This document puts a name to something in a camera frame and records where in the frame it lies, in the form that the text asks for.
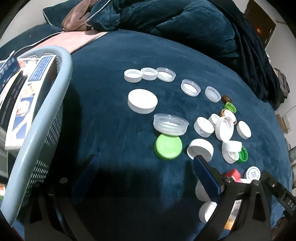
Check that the white cap above clear lid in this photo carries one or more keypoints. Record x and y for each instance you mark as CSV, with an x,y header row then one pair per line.
x,y
142,101

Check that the large clear ridged lid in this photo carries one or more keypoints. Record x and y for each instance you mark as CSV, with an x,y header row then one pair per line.
x,y
170,124

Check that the clear lid far right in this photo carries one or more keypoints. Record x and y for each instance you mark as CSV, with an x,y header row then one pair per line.
x,y
212,94

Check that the small dark brown cap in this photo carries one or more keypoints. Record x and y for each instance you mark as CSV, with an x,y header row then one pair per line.
x,y
226,99

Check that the small white cap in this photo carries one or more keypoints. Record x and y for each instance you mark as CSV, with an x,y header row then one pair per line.
x,y
149,74

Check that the dark green open cap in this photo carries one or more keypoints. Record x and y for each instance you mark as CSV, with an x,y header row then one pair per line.
x,y
243,155

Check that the flat light green lid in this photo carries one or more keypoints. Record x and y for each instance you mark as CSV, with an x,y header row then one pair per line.
x,y
168,147

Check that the brown ring lid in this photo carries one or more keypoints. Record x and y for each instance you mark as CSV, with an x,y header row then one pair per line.
x,y
230,114

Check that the light blue mesh basket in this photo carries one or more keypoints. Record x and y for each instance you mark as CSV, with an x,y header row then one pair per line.
x,y
23,170

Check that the large white ridged lid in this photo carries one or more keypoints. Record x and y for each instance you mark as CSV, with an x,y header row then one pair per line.
x,y
224,128

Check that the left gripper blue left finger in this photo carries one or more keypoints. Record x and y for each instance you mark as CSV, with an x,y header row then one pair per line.
x,y
92,166

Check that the large white flat lid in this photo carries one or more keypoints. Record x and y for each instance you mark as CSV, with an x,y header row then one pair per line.
x,y
243,130

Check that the small light green open cap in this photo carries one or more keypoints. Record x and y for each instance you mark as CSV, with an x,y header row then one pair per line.
x,y
229,106

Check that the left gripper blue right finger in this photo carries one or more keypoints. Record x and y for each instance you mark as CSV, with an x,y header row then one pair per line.
x,y
209,177

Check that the dark blue piped pillow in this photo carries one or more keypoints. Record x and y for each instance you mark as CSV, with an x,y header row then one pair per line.
x,y
54,15

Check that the blue white cardboard box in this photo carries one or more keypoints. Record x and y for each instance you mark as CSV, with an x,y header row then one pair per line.
x,y
40,74

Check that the small white cap end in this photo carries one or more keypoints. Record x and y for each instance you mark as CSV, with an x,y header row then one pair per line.
x,y
132,75

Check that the white cap with inner ring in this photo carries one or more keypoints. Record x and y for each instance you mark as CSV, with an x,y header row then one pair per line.
x,y
201,147

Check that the dark blue crumpled blanket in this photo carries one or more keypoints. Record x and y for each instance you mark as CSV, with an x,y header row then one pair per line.
x,y
217,29

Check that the brown pillow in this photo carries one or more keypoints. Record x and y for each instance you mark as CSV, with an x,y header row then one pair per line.
x,y
76,18

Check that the red cap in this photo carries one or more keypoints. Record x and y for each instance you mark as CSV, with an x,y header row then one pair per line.
x,y
234,174

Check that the white cap centre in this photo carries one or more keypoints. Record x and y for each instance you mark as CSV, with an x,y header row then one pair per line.
x,y
203,127

